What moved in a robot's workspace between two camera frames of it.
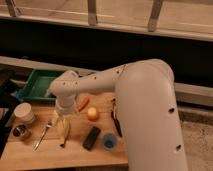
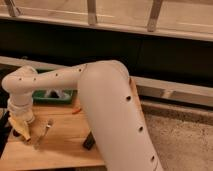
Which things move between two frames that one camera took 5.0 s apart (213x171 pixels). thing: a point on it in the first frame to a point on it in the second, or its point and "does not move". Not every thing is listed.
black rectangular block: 91,138 does not move
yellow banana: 63,126 to 20,126
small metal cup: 19,131 does not move
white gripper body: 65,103 to 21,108
